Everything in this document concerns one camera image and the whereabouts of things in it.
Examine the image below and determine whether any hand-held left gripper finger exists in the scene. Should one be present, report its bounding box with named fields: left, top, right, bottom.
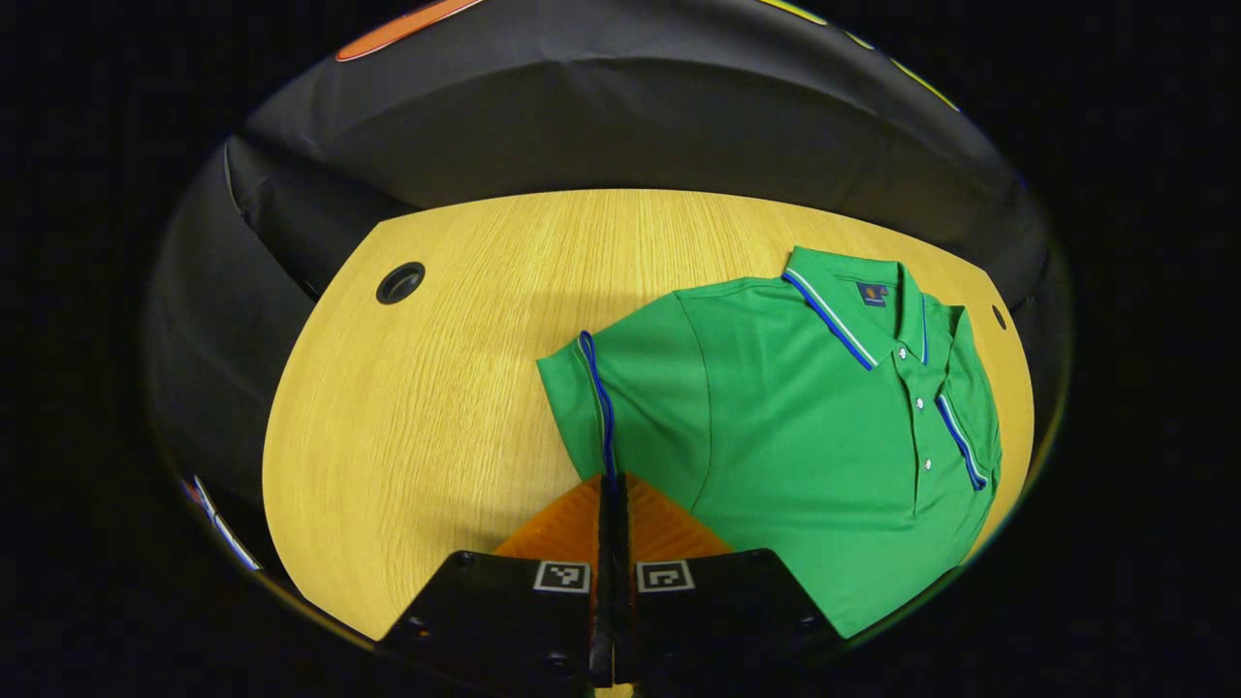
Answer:
left=615, top=472, right=844, bottom=691
left=381, top=472, right=619, bottom=691

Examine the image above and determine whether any black backdrop cloth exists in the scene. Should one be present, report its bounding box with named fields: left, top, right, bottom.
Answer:
left=145, top=0, right=1067, bottom=505

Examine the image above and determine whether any green T-shirt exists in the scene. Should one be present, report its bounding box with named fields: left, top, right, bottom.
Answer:
left=536, top=245, right=1004, bottom=641

